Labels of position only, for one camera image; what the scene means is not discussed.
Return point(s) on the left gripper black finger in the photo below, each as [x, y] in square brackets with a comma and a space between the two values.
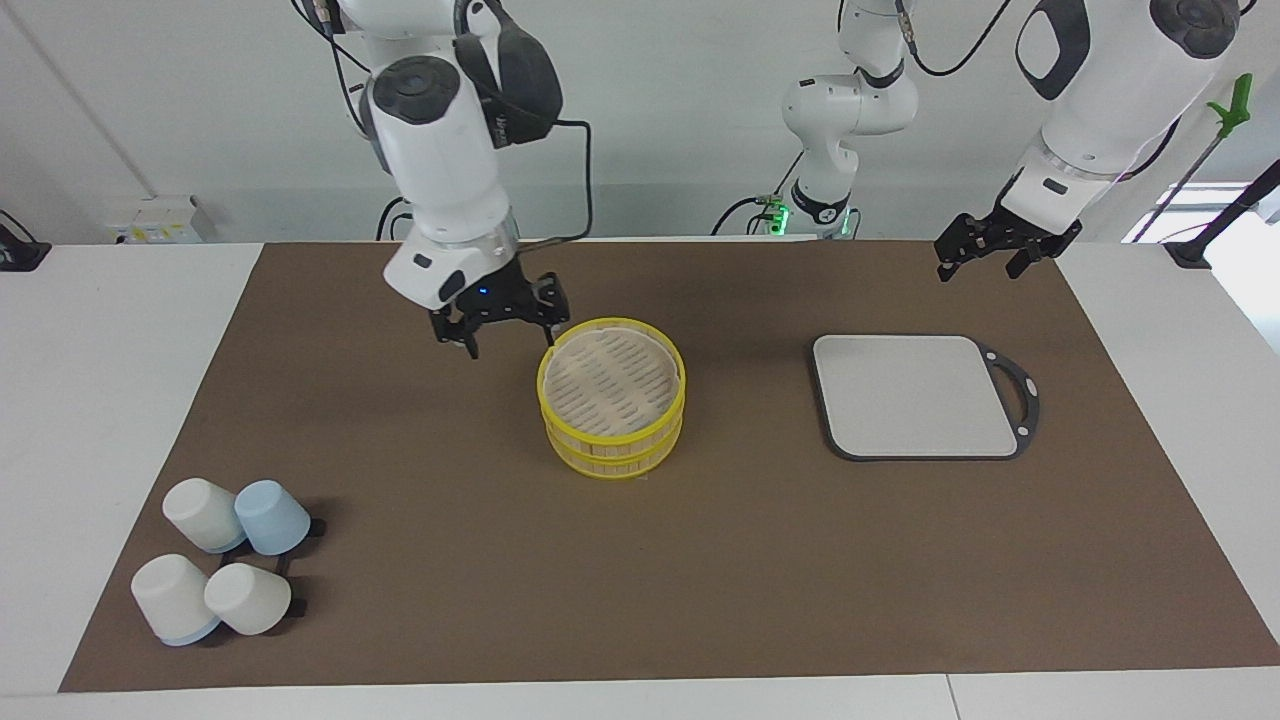
[955, 245]
[1025, 258]

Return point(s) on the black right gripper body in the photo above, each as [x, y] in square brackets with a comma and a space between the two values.
[495, 300]

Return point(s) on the white cutting board grey rim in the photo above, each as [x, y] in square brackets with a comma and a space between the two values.
[910, 395]

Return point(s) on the black stand pole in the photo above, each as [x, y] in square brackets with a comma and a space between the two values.
[1190, 250]

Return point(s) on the yellow rim bamboo steamer lid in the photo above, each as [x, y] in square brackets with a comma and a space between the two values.
[610, 380]

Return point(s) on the yellow rim bamboo steamer basket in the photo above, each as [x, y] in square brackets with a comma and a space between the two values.
[610, 460]

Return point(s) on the white plastic cup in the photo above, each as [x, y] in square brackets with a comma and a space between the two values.
[245, 598]
[203, 513]

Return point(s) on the light blue plastic cup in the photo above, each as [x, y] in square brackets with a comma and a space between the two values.
[272, 517]

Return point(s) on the brown table mat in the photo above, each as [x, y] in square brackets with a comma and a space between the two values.
[600, 580]

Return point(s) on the white wall socket box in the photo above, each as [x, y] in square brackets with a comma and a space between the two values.
[160, 220]

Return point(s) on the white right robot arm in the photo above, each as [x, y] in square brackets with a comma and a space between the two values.
[440, 150]

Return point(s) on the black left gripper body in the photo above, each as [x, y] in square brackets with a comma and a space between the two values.
[1020, 232]

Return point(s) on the white cup with blue rim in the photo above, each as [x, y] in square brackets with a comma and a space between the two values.
[170, 595]

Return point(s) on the green tipped pole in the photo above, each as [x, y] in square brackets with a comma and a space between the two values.
[1238, 100]

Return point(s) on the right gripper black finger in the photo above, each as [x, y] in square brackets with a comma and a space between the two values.
[469, 340]
[553, 300]

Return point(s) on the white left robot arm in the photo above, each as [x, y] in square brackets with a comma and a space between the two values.
[1110, 90]

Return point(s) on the black desk clamp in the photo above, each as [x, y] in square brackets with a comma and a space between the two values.
[20, 258]

